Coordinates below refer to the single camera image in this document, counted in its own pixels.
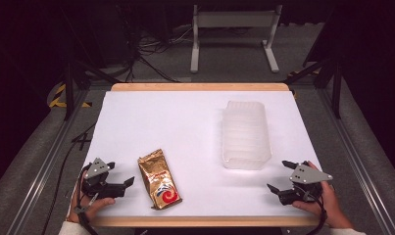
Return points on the white metal stand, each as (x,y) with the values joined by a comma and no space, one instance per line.
(234,19)

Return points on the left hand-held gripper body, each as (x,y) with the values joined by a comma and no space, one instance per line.
(98,186)

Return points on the gold foil coffee packet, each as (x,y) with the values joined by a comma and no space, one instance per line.
(159,181)

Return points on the person's left hand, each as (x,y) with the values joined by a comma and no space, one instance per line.
(95,206)

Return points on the black tripod stand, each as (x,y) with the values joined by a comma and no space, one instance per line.
(336,88)
(69,91)

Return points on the yellow black floor tape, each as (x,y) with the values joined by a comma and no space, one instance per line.
(59,98)

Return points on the translucent plastic container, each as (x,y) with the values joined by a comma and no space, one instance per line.
(246,137)

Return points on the white table sheet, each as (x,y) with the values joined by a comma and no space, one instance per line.
(172,124)

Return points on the aluminium floor rail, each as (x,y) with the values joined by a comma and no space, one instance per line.
(352,153)
(51,153)

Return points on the person's right hand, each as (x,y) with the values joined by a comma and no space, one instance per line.
(330,204)

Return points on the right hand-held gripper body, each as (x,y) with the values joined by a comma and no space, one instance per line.
(307,178)

